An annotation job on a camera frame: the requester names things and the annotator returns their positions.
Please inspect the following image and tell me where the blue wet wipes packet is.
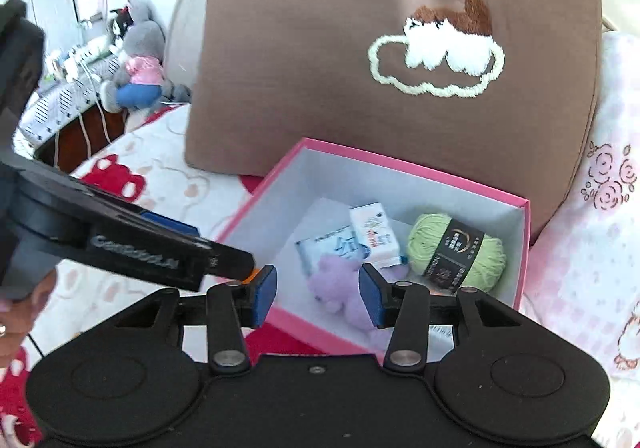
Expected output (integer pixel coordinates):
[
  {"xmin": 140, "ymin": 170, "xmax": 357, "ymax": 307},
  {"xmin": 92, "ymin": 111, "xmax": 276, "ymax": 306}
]
[{"xmin": 295, "ymin": 224, "xmax": 363, "ymax": 273}]

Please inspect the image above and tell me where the pink cardboard box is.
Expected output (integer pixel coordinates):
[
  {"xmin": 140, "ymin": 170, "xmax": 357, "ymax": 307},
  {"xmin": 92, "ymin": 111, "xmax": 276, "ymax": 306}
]
[{"xmin": 215, "ymin": 138, "xmax": 531, "ymax": 361}]

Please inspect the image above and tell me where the brown pillow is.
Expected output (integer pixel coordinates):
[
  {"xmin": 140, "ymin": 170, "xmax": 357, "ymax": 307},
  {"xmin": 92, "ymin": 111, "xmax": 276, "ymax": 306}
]
[{"xmin": 184, "ymin": 0, "xmax": 603, "ymax": 241}]

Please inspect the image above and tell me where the purple plush toy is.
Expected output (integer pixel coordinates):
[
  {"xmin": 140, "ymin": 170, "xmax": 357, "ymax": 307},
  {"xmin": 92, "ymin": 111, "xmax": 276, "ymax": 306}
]
[{"xmin": 306, "ymin": 255, "xmax": 396, "ymax": 344}]

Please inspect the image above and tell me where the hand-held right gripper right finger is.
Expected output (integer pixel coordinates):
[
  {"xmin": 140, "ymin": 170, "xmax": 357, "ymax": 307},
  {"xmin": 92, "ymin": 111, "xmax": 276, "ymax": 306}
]
[{"xmin": 360, "ymin": 264, "xmax": 533, "ymax": 373}]

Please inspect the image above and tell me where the person's left hand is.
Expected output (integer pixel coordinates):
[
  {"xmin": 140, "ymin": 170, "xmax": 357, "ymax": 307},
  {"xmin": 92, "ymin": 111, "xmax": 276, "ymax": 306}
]
[{"xmin": 0, "ymin": 270, "xmax": 58, "ymax": 369}]

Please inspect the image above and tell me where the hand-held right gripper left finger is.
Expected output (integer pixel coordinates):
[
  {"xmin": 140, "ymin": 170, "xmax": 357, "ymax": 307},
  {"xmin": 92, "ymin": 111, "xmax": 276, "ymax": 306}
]
[{"xmin": 107, "ymin": 264, "xmax": 279, "ymax": 375}]

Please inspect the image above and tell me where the pink patterned pillow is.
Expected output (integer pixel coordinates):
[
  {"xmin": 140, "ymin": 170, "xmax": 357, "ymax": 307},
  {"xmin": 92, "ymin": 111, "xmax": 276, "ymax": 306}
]
[{"xmin": 520, "ymin": 30, "xmax": 640, "ymax": 448}]

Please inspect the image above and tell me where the green yarn ball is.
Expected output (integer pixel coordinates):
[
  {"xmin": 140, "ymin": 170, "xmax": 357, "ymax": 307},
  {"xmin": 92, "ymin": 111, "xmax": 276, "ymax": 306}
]
[{"xmin": 405, "ymin": 213, "xmax": 507, "ymax": 296}]

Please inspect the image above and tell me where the white cable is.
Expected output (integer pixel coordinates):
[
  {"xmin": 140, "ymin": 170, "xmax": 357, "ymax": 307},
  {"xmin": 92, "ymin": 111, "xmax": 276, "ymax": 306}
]
[{"xmin": 52, "ymin": 60, "xmax": 110, "ymax": 163}]

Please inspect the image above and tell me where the black and white plush toy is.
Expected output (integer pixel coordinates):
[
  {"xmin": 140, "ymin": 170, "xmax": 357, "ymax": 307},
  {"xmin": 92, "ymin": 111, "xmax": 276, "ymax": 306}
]
[{"xmin": 107, "ymin": 6, "xmax": 132, "ymax": 53}]

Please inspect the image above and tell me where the grey plush toy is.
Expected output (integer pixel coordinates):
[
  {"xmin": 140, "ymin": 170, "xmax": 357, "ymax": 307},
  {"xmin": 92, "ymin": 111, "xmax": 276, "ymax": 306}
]
[{"xmin": 100, "ymin": 0, "xmax": 193, "ymax": 111}]

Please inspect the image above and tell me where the white tissue packet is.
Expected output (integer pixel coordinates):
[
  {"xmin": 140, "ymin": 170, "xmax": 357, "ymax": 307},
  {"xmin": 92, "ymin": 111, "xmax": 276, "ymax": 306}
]
[{"xmin": 348, "ymin": 202, "xmax": 408, "ymax": 269}]

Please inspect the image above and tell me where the bedside table with clutter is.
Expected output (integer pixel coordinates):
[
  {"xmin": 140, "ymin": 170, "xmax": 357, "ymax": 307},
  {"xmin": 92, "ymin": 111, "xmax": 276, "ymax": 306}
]
[{"xmin": 12, "ymin": 55, "xmax": 126, "ymax": 159}]

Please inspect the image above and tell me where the white power strip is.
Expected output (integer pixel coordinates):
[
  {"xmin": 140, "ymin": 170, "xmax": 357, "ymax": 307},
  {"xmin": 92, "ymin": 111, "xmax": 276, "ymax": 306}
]
[{"xmin": 70, "ymin": 40, "xmax": 112, "ymax": 63}]

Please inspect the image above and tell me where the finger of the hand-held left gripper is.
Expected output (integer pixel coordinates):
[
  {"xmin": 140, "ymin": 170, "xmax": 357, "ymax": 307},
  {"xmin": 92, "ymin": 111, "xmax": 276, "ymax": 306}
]
[
  {"xmin": 139, "ymin": 209, "xmax": 202, "ymax": 239},
  {"xmin": 205, "ymin": 242, "xmax": 256, "ymax": 285}
]

